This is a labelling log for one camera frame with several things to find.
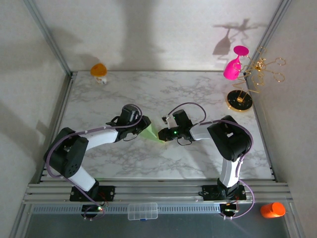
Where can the light green paper sheet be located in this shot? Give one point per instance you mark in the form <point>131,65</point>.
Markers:
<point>151,135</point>

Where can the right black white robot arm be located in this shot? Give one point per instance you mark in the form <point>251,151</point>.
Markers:
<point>230,141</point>

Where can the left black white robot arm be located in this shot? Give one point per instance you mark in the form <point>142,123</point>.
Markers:
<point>69,153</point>

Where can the white cup with orange lid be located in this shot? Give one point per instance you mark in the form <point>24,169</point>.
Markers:
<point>99,72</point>

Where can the clear plastic compartment box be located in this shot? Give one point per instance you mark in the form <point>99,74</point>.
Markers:
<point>142,211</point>

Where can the pink wine glass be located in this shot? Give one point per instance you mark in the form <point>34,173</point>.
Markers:
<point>232,69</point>

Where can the black controller board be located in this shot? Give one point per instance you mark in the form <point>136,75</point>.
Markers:
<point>227,210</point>
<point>89,209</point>

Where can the orange plastic cup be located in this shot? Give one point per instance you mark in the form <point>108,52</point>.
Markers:
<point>272,210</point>

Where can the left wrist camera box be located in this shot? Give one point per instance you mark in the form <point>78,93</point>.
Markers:
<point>129,114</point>

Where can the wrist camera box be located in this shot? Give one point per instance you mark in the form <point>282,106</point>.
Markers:
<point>129,114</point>
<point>182,118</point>

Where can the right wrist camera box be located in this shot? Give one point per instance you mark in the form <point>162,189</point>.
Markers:
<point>182,118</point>

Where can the aluminium frame rail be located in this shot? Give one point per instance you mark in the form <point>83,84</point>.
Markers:
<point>161,191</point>

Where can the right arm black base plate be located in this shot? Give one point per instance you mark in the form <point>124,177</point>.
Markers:
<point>209,192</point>

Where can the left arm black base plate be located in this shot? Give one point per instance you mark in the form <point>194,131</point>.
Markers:
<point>109,192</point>

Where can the aluminium frame post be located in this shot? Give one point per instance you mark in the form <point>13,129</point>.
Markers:
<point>49,37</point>
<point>267,37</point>

